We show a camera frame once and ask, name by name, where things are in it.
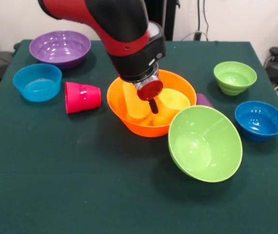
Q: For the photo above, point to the yellow cup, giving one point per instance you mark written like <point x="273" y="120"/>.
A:
<point x="174" y="102"/>

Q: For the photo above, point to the translucent yellow-green cup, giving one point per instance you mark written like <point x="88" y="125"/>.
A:
<point x="136" y="107"/>

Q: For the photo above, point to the purple cup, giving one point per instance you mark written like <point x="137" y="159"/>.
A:
<point x="204" y="100"/>

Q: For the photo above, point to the red cup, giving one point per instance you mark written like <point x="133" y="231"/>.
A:
<point x="82" y="97"/>

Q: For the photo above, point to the large orange bowl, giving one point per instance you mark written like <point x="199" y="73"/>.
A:
<point x="119" y="107"/>

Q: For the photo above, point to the large green bowl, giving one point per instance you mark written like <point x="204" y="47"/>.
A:
<point x="204" y="146"/>

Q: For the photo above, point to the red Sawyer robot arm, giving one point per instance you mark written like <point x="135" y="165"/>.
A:
<point x="119" y="29"/>

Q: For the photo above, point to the large purple bowl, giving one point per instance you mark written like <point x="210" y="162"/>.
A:
<point x="61" y="53"/>

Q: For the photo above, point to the dark green table cloth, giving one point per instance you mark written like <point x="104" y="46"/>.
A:
<point x="80" y="200"/>

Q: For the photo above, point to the light blue bowl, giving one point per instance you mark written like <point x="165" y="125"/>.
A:
<point x="37" y="85"/>

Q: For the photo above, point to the small green bowl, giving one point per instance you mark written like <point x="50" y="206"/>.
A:
<point x="235" y="78"/>

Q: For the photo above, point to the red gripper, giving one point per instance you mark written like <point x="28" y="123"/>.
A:
<point x="149" y="90"/>

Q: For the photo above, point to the dark blue bowl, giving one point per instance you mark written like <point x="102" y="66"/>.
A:
<point x="260" y="120"/>

